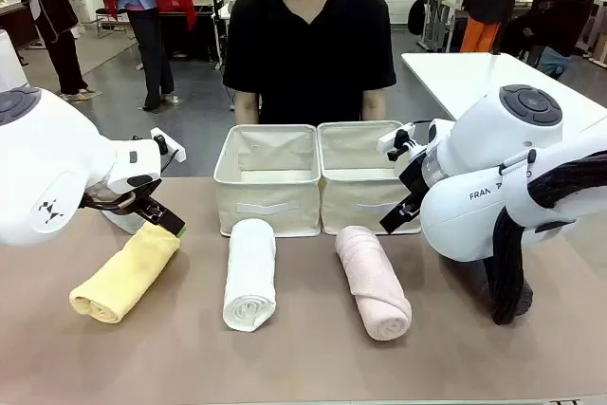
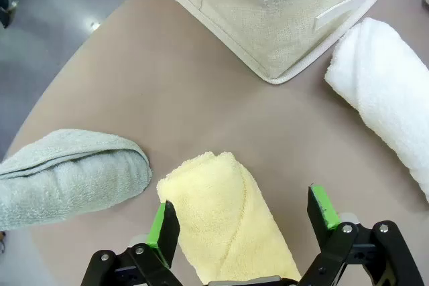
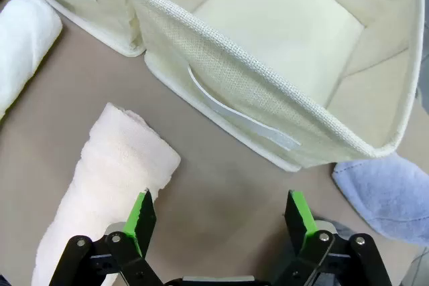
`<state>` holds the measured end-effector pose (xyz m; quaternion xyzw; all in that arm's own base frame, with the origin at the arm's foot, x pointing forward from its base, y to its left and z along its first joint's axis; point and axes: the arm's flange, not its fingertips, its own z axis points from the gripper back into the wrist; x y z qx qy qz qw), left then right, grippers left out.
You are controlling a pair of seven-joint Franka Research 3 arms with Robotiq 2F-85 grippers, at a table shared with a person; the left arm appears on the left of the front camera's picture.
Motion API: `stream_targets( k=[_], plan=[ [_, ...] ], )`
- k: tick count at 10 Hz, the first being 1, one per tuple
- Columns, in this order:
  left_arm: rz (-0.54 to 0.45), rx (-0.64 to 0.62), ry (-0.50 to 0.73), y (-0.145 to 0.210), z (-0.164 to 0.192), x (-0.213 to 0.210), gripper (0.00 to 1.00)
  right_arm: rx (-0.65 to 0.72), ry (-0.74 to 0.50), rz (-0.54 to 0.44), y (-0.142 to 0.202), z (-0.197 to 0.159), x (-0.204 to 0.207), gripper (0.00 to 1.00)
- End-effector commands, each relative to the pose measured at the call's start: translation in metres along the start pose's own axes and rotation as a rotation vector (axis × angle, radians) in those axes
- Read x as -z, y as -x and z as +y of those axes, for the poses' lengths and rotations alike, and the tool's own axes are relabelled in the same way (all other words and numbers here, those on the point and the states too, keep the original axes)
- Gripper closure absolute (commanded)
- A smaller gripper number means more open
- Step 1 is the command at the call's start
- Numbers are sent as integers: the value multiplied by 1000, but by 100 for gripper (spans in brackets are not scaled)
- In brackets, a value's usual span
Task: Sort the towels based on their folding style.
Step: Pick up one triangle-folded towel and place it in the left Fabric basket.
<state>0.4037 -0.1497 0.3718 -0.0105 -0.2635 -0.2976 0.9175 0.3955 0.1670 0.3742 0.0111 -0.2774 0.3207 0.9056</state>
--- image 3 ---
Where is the beige fabric storage bin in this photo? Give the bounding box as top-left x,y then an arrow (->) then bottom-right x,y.
123,0 -> 424,172
28,0 -> 147,58

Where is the pink towel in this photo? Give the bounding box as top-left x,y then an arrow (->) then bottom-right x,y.
30,102 -> 182,286

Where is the white towel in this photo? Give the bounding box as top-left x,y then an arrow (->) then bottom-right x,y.
0,0 -> 64,123

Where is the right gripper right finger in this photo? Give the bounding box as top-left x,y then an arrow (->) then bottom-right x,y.
267,190 -> 393,286

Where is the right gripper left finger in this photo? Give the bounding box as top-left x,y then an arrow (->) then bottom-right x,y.
50,190 -> 168,286

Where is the periwinkle blue towel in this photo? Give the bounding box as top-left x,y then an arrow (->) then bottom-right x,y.
331,151 -> 429,246

